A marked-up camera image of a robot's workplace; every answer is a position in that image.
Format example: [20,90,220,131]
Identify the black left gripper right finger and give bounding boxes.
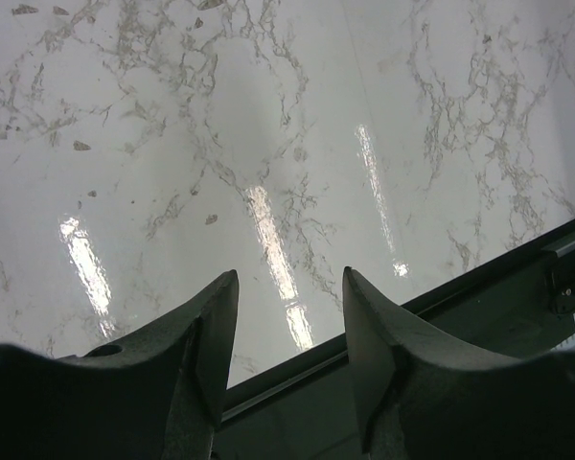
[342,268,575,459]

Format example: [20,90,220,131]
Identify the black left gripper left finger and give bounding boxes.
[0,270,239,459]

